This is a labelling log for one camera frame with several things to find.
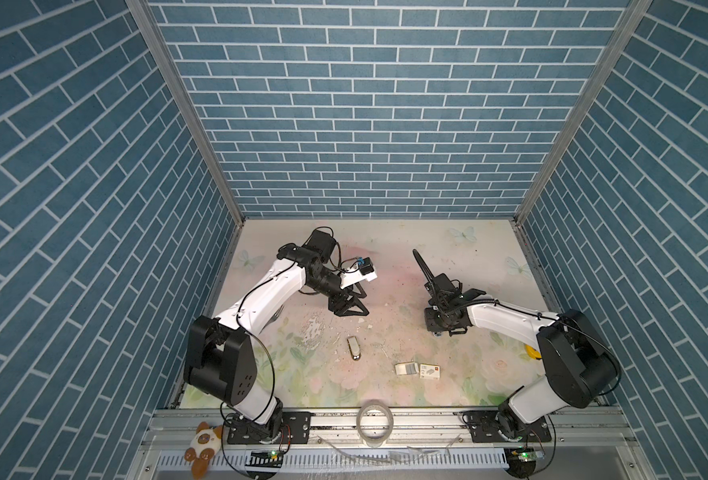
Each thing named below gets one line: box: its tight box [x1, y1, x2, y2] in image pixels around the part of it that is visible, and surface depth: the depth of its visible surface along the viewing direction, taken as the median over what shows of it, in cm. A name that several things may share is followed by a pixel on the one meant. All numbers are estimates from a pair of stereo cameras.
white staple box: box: [419, 363, 441, 380], surface depth 84 cm
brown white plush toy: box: [184, 422, 223, 479], surface depth 70 cm
